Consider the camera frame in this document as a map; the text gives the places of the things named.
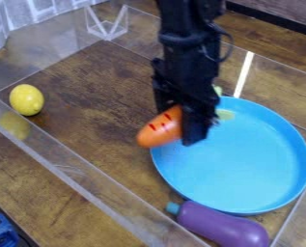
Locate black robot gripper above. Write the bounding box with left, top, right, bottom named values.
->
left=151, top=34, right=219, bottom=146

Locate orange toy carrot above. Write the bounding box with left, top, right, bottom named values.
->
left=134, top=86, right=238, bottom=149

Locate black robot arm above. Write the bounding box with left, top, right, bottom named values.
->
left=151, top=0, right=223, bottom=146

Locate blue round tray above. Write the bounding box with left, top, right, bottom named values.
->
left=151, top=96, right=306, bottom=215

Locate black baseboard strip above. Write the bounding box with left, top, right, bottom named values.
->
left=226, top=0, right=306, bottom=35

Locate yellow toy lemon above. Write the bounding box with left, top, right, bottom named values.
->
left=10, top=84, right=44, bottom=116

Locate purple toy eggplant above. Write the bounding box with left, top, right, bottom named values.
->
left=166, top=201, right=269, bottom=247

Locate blue plastic object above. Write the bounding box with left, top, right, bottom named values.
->
left=0, top=214, right=19, bottom=247

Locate clear acrylic barrier wall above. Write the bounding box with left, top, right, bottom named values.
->
left=0, top=0, right=306, bottom=247

